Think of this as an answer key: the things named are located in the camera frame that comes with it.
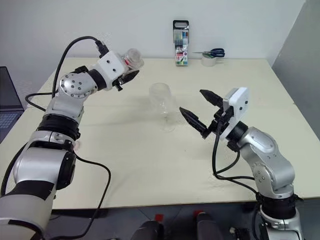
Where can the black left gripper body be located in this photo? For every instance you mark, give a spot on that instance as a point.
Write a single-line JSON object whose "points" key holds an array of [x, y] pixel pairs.
{"points": [[120, 82]]}

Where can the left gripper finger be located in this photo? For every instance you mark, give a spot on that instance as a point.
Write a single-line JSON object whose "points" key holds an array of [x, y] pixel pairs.
{"points": [[130, 77]]}

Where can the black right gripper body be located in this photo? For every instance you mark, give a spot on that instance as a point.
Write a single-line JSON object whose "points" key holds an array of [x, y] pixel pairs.
{"points": [[221, 120]]}

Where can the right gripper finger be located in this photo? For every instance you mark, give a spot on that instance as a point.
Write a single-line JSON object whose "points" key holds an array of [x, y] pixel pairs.
{"points": [[193, 120], [212, 98]]}

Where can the clear plastic drink bottle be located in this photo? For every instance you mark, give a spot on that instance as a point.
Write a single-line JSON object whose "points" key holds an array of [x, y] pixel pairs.
{"points": [[133, 60]]}

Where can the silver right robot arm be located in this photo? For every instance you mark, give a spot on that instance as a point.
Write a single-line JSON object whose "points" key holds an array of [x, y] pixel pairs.
{"points": [[265, 155]]}

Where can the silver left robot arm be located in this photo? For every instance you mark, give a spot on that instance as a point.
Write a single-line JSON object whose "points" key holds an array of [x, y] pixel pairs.
{"points": [[72, 86]]}

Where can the clear wine glass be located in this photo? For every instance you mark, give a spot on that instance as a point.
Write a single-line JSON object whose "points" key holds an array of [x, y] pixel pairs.
{"points": [[162, 97]]}

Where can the white tape roll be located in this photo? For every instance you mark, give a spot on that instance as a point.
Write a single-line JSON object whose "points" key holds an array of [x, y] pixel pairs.
{"points": [[208, 62]]}

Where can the marker pen set box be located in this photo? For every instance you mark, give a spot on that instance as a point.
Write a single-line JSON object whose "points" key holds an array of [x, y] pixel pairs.
{"points": [[181, 50]]}

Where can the dark rounded shape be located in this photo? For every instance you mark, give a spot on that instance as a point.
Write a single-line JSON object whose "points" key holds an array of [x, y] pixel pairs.
{"points": [[148, 231], [207, 227]]}

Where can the dark grey laptop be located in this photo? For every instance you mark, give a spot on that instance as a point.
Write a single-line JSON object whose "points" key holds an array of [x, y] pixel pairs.
{"points": [[8, 87]]}

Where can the small black block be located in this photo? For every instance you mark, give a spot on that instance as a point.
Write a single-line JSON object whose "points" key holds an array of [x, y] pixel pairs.
{"points": [[241, 233]]}

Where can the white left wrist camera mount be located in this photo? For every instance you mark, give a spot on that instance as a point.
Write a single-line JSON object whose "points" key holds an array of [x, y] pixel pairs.
{"points": [[110, 65]]}

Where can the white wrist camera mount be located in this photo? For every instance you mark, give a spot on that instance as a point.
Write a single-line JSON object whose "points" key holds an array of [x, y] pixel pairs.
{"points": [[110, 65], [240, 105]]}

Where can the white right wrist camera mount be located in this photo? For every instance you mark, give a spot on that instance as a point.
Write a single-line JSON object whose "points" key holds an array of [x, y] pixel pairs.
{"points": [[240, 105]]}

